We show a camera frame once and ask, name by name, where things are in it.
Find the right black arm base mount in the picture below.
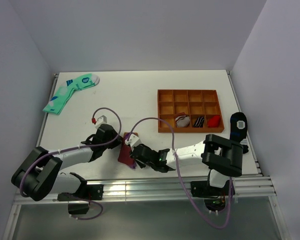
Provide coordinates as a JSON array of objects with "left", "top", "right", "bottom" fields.
[{"left": 190, "top": 180, "right": 235, "bottom": 212}]

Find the rolled black white striped sock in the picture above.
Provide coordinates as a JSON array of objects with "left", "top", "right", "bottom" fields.
[{"left": 193, "top": 116, "right": 205, "bottom": 128}]

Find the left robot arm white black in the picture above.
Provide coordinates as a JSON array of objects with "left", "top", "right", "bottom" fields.
[{"left": 11, "top": 123, "right": 123, "bottom": 201}]

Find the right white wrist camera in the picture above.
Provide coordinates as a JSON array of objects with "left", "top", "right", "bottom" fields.
[{"left": 125, "top": 133, "right": 142, "bottom": 149}]

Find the purple cable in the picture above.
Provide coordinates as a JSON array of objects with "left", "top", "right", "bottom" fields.
[
  {"left": 126, "top": 116, "right": 234, "bottom": 230},
  {"left": 19, "top": 107, "right": 122, "bottom": 221}
]

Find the orange compartment tray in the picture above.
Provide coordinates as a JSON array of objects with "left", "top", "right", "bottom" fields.
[{"left": 157, "top": 89, "right": 224, "bottom": 134}]

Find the maroon purple orange sock pair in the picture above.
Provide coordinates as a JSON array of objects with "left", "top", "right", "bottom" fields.
[{"left": 118, "top": 132, "right": 134, "bottom": 167}]

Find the black blue sock pair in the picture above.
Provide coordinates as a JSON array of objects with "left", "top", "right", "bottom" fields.
[{"left": 230, "top": 112, "right": 249, "bottom": 154}]

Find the rolled red sock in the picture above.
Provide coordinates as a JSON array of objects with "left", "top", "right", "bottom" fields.
[{"left": 207, "top": 115, "right": 221, "bottom": 128}]

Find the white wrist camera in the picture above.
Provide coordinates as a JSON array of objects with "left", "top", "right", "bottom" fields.
[
  {"left": 125, "top": 133, "right": 142, "bottom": 149},
  {"left": 92, "top": 115, "right": 107, "bottom": 129}
]

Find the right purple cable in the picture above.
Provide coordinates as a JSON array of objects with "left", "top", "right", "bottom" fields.
[{"left": 126, "top": 116, "right": 234, "bottom": 230}]

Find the rolled white maroon sock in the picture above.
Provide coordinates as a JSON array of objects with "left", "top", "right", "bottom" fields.
[{"left": 175, "top": 112, "right": 190, "bottom": 128}]

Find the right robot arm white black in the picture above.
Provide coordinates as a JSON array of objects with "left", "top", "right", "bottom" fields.
[{"left": 125, "top": 133, "right": 243, "bottom": 195}]

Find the mint green sock pair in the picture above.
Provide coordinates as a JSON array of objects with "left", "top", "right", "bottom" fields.
[{"left": 43, "top": 73, "right": 100, "bottom": 115}]

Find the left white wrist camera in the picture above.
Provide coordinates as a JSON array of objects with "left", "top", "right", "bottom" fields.
[{"left": 92, "top": 115, "right": 107, "bottom": 129}]

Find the aluminium table front rail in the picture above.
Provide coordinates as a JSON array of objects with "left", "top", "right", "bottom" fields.
[{"left": 13, "top": 174, "right": 277, "bottom": 205}]

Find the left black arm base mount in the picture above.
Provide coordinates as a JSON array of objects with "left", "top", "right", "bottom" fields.
[{"left": 57, "top": 184, "right": 104, "bottom": 216}]

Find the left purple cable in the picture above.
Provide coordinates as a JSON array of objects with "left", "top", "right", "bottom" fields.
[{"left": 19, "top": 107, "right": 122, "bottom": 221}]

